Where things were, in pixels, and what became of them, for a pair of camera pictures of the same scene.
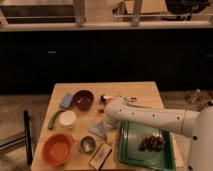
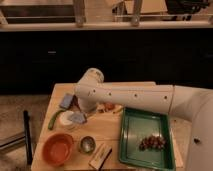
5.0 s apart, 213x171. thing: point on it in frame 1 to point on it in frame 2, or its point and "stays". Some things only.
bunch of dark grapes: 152,143 stays
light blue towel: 100,130 to 78,117
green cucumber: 53,119 stays
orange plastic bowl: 57,148 stays
